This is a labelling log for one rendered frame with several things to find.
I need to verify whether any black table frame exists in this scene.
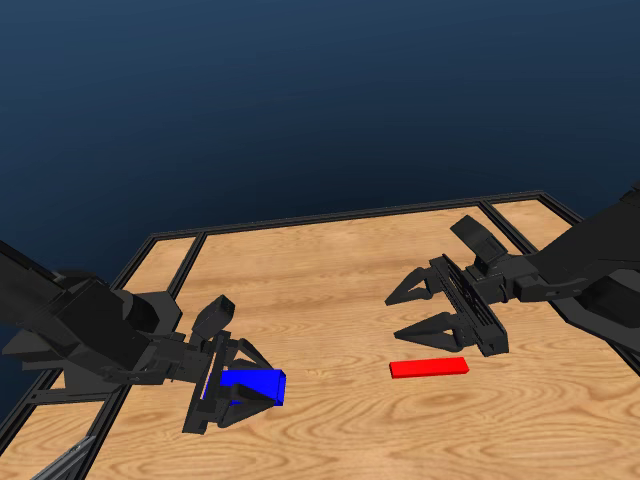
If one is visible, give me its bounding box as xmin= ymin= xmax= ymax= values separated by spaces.
xmin=0 ymin=189 xmax=640 ymax=480

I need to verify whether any thin red peg bar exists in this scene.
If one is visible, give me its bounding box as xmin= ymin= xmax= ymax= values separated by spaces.
xmin=389 ymin=356 xmax=472 ymax=380

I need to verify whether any blue hollow socket block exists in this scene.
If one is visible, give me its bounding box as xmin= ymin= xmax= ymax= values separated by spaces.
xmin=202 ymin=368 xmax=288 ymax=409

